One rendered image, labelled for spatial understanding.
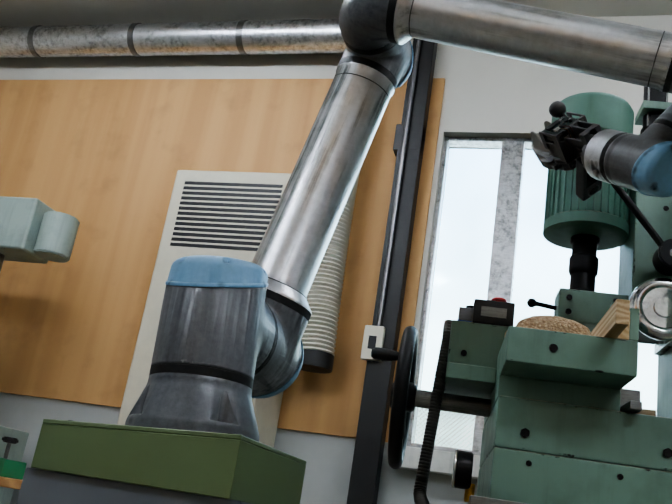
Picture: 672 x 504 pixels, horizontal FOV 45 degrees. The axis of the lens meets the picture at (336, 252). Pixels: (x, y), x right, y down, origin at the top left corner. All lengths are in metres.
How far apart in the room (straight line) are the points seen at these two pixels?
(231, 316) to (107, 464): 0.26
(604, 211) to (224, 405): 0.94
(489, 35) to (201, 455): 0.78
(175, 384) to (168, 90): 2.91
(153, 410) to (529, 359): 0.62
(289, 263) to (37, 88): 3.12
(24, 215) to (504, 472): 2.41
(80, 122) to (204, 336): 3.02
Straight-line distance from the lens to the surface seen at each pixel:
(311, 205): 1.38
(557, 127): 1.54
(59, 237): 3.33
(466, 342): 1.62
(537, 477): 1.45
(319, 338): 3.01
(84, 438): 1.09
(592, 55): 1.33
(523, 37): 1.34
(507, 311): 1.64
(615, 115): 1.85
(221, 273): 1.17
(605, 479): 1.47
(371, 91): 1.47
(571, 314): 1.71
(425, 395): 1.67
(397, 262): 3.14
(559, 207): 1.76
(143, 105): 3.97
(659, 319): 1.64
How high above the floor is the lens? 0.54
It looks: 19 degrees up
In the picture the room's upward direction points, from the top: 9 degrees clockwise
